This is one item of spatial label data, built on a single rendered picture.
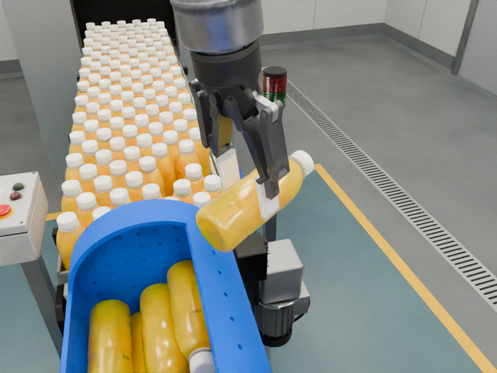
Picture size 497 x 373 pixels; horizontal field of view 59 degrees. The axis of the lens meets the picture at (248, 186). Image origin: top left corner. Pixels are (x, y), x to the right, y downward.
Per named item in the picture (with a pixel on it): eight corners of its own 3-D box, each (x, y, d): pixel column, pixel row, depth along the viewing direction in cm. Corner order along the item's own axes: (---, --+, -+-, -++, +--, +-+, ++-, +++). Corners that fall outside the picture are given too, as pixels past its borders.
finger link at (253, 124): (245, 85, 52) (253, 84, 51) (278, 168, 56) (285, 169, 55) (221, 100, 50) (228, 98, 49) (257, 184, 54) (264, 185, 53)
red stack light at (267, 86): (265, 94, 113) (266, 79, 110) (259, 84, 118) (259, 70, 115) (289, 92, 114) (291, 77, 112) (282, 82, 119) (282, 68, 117)
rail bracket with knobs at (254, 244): (229, 291, 100) (228, 259, 94) (222, 269, 106) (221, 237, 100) (271, 283, 102) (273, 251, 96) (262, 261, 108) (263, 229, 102)
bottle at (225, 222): (223, 266, 59) (310, 192, 69) (230, 241, 54) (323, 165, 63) (188, 230, 62) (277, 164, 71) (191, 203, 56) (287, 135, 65)
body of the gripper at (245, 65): (276, 34, 46) (283, 111, 52) (222, 21, 51) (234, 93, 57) (224, 61, 43) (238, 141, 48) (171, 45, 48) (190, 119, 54)
